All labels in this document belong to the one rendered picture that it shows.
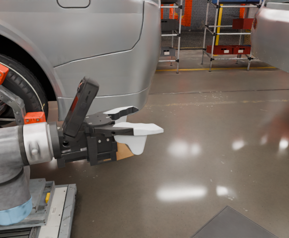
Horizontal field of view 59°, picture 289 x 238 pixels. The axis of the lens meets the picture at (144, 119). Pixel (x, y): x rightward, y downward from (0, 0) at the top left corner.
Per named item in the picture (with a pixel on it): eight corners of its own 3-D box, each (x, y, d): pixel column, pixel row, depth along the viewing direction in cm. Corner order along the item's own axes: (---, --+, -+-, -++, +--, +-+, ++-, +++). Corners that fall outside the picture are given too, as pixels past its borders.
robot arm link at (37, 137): (25, 119, 50) (21, 133, 42) (50, 115, 51) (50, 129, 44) (32, 154, 52) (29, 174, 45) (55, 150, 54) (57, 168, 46)
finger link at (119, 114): (129, 125, 64) (104, 139, 57) (128, 103, 62) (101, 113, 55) (139, 128, 63) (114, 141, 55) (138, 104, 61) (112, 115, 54)
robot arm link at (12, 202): (35, 187, 60) (25, 147, 55) (34, 223, 51) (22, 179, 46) (-3, 195, 58) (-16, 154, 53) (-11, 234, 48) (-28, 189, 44)
